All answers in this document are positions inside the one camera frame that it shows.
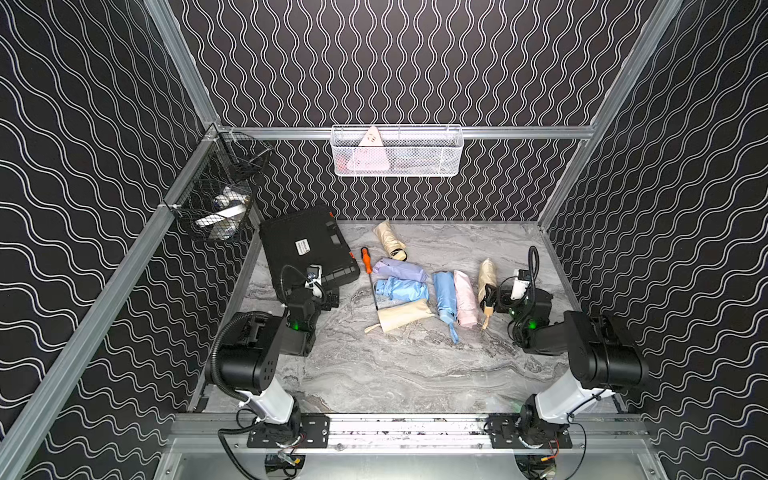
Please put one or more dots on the light blue crumpled sleeve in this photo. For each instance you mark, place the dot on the light blue crumpled sleeve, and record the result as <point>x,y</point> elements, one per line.
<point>402,290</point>

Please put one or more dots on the cream sleeved umbrella front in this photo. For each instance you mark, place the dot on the cream sleeved umbrella front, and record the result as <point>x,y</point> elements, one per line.
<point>395,317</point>

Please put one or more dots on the lavender umbrella sleeve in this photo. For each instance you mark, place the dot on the lavender umbrella sleeve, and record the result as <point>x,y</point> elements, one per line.
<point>400,269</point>

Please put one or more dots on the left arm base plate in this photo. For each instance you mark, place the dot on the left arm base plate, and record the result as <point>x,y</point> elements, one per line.
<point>291,431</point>

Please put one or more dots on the black tool case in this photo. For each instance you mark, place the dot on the black tool case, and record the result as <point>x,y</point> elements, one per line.
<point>295,241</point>

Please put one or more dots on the pink sleeved umbrella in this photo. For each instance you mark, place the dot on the pink sleeved umbrella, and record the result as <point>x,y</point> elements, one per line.
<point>467,313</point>

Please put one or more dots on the black wire basket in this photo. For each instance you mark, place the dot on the black wire basket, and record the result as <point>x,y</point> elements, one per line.
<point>233,159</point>

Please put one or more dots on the white roll in basket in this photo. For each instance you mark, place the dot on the white roll in basket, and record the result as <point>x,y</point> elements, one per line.
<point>229,209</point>

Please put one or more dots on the white wire basket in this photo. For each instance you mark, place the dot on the white wire basket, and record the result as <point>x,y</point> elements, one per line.
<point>413,150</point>

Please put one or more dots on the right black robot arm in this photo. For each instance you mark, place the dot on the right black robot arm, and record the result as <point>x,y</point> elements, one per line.
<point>602,357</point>

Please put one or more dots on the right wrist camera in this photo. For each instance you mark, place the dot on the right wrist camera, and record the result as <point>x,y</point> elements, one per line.
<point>521,282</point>

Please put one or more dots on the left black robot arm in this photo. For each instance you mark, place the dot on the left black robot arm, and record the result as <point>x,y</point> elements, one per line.
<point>244,357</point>

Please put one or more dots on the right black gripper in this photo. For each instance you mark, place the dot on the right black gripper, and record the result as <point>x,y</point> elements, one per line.
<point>501,302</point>

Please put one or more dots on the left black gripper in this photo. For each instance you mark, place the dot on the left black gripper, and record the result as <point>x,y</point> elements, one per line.
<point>324,299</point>

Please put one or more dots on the beige umbrella with wooden handle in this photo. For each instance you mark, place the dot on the beige umbrella with wooden handle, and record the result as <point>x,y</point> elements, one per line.
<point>487,290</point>

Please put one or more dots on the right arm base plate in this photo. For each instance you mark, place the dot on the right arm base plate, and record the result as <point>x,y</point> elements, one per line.
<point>528,432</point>

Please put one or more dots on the light blue umbrella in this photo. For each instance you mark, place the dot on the light blue umbrella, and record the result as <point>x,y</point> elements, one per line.
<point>446,301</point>

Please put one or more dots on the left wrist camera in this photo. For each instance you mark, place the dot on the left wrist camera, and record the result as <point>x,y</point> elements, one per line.
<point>314,280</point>

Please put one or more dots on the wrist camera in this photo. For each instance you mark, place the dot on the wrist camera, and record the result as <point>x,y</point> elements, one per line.
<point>314,280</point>
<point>521,282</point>

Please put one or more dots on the orange handled screwdriver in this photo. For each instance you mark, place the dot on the orange handled screwdriver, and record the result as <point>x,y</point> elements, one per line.
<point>366,259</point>

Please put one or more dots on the aluminium front rail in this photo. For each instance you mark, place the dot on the aluminium front rail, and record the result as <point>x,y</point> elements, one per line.
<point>459,433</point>

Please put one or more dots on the pink triangle card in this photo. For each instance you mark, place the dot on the pink triangle card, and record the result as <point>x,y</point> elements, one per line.
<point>370,156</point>

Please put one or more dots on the beige umbrella at back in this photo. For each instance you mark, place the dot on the beige umbrella at back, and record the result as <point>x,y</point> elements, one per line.
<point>392,245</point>

